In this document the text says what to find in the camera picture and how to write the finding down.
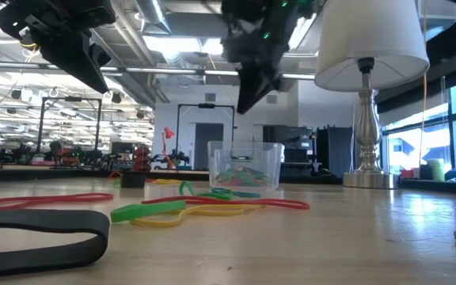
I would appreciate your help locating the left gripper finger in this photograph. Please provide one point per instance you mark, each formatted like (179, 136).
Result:
(87, 55)
(67, 55)

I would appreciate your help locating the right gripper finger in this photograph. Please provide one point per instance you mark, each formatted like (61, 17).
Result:
(248, 83)
(269, 79)

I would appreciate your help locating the red rubber band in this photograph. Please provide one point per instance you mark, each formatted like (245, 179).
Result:
(113, 174)
(287, 204)
(73, 196)
(248, 183)

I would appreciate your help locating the yellow rubber band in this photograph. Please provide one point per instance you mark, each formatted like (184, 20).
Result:
(166, 181)
(220, 211)

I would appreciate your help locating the small black block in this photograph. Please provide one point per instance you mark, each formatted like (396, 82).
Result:
(133, 180)

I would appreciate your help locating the wide green rubber band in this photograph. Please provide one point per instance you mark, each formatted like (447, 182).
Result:
(149, 210)

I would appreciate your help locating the wide black rubber band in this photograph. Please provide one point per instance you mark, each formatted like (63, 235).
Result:
(34, 219)

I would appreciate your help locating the clear plastic bin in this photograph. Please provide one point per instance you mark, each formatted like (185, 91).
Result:
(248, 154)

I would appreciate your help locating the black ceiling dome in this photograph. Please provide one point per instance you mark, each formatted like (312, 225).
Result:
(28, 43)

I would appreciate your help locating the grey door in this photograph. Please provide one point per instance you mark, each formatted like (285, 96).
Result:
(208, 138)

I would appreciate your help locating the dark equipment shelf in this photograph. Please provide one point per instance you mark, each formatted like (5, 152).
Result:
(295, 150)

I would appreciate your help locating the long ceiling light bar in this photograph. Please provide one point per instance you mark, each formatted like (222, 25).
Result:
(164, 71)

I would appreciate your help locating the red desk lamp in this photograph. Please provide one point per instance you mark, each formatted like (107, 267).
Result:
(168, 133)

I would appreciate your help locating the black partition panels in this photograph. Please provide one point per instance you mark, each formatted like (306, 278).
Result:
(335, 150)

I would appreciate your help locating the small black bench robot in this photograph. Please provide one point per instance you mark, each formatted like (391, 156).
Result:
(178, 157)

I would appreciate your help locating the white shade silver table lamp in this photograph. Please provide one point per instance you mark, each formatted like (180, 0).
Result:
(370, 39)

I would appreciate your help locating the background workbench with equipment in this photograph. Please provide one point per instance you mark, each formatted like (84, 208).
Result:
(22, 155)

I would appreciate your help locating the red stacked object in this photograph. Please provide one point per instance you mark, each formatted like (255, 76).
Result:
(142, 158)

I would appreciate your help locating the small red object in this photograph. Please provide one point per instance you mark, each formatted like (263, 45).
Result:
(407, 173)

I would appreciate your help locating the small dark object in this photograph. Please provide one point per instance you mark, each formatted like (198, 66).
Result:
(424, 172)

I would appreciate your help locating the green cup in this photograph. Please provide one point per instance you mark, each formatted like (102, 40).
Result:
(436, 170)

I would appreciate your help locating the grey wall vent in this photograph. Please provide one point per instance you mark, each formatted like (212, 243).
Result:
(210, 97)
(272, 99)

